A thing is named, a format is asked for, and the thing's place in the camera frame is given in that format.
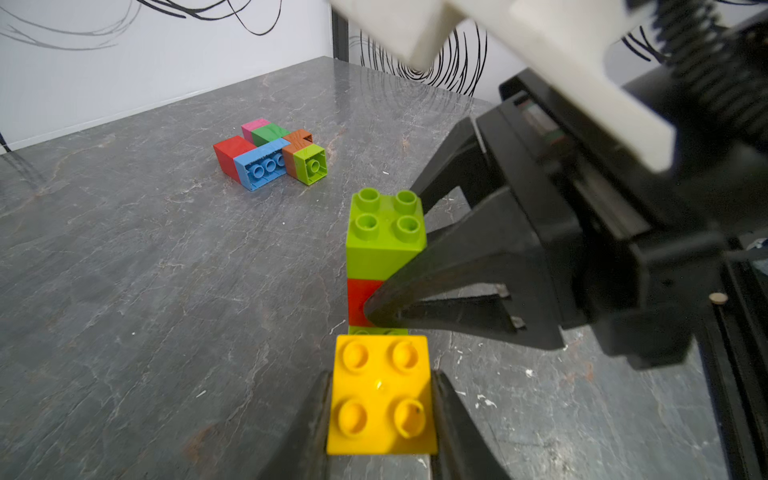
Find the dark green lego brick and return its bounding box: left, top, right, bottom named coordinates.
left=251, top=123, right=290, bottom=147

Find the small red lego brick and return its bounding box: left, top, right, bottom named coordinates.
left=347, top=278, right=383, bottom=327

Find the yellow lego brick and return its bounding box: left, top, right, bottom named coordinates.
left=326, top=335, right=438, bottom=455

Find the long green lego brick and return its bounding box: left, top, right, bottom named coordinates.
left=348, top=325, right=409, bottom=336

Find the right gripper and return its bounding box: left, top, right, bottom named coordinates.
left=364, top=8, right=767, bottom=367

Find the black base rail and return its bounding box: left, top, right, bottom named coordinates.
left=699, top=238, right=767, bottom=479

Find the blue lego brick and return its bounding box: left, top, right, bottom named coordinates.
left=234, top=138, right=290, bottom=191

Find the small green lego brick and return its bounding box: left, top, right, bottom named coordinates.
left=293, top=144, right=328, bottom=185

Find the lime green lego brick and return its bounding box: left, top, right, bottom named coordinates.
left=346, top=187, right=427, bottom=281

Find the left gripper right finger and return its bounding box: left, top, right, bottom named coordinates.
left=430, top=370, right=510, bottom=480

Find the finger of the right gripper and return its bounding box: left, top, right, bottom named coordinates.
left=410, top=118, right=498, bottom=213

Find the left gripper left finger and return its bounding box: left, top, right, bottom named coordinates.
left=257, top=371, right=332, bottom=479

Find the orange lego brick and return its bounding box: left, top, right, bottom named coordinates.
left=282, top=129, right=313, bottom=179

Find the pink lego brick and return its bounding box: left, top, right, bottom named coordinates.
left=241, top=118, right=270, bottom=144

